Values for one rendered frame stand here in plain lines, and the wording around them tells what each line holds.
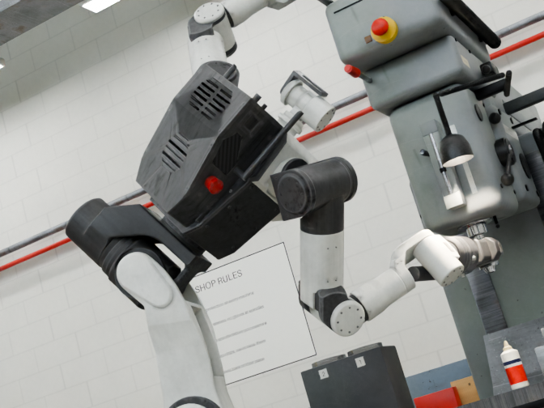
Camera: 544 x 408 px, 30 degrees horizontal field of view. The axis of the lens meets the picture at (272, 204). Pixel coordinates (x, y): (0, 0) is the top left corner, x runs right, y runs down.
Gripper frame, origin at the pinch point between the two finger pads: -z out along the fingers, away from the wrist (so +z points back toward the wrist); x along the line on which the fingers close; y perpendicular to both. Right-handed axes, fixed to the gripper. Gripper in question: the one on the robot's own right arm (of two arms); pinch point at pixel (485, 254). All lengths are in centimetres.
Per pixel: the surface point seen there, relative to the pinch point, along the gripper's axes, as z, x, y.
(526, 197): -14.7, -8.0, -11.6
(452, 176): 12.1, -4.5, -17.4
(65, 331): -300, 524, -112
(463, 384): -329, 208, 17
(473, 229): 2.4, -0.3, -6.2
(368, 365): 13.0, 32.0, 16.8
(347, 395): 15.0, 39.0, 22.1
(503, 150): -4.1, -11.2, -22.2
